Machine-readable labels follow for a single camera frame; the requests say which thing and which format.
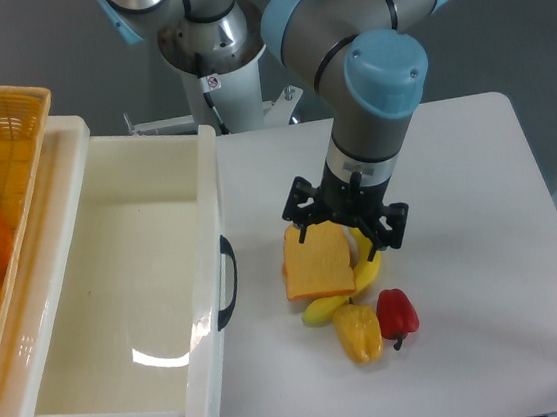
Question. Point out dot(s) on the white plastic drawer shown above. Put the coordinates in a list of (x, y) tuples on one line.
[(139, 325)]

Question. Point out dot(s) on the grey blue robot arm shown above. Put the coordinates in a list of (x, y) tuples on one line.
[(354, 54)]

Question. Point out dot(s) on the toy bread slice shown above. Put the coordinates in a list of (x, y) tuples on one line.
[(320, 266)]

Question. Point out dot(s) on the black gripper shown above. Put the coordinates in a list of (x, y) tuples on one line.
[(352, 203)]

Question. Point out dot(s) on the black drawer handle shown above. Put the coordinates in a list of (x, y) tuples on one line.
[(229, 283)]

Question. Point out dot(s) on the red toy bell pepper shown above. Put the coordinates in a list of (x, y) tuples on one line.
[(397, 316)]

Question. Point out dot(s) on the yellow toy bell pepper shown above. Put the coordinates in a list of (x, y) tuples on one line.
[(359, 333)]

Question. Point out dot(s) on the white drawer cabinet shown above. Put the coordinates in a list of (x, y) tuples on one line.
[(32, 296)]

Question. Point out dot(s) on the white metal base bracket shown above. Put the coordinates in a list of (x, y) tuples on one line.
[(275, 113)]

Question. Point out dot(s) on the yellow woven basket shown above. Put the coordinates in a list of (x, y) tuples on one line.
[(23, 115)]

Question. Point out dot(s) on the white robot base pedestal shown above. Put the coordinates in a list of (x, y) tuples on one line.
[(217, 62)]

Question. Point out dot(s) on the yellow toy banana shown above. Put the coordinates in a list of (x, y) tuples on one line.
[(366, 271)]

